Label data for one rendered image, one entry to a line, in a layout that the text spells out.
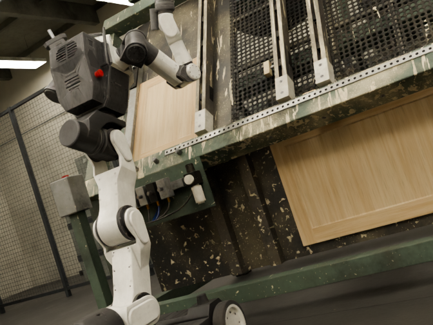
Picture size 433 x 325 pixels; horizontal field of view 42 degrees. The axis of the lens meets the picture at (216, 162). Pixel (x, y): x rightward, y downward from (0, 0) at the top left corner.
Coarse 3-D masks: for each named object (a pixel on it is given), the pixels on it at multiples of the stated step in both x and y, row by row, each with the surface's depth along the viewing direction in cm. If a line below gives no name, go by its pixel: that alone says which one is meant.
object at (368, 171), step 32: (416, 96) 237; (320, 128) 257; (352, 128) 251; (384, 128) 245; (416, 128) 239; (288, 160) 266; (320, 160) 259; (352, 160) 252; (384, 160) 246; (416, 160) 240; (288, 192) 268; (320, 192) 261; (352, 192) 254; (384, 192) 248; (416, 192) 241; (320, 224) 262; (352, 224) 255; (384, 224) 249
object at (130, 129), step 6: (138, 78) 321; (138, 84) 318; (132, 90) 317; (138, 90) 317; (132, 96) 315; (138, 96) 315; (132, 102) 312; (132, 108) 309; (132, 114) 306; (132, 120) 304; (126, 126) 304; (132, 126) 301; (126, 132) 301; (132, 132) 299; (126, 138) 299; (132, 138) 297; (132, 144) 296; (132, 150) 294; (132, 156) 292
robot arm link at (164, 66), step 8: (160, 56) 240; (152, 64) 240; (160, 64) 241; (168, 64) 242; (176, 64) 245; (192, 64) 249; (160, 72) 243; (168, 72) 243; (176, 72) 245; (184, 72) 246; (192, 72) 248; (168, 80) 247; (176, 80) 246; (184, 80) 246; (192, 80) 248; (176, 88) 254
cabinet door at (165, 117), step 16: (160, 80) 310; (144, 96) 312; (160, 96) 304; (176, 96) 296; (192, 96) 288; (144, 112) 305; (160, 112) 297; (176, 112) 290; (192, 112) 282; (144, 128) 298; (160, 128) 290; (176, 128) 283; (192, 128) 276; (144, 144) 292; (160, 144) 284; (176, 144) 277
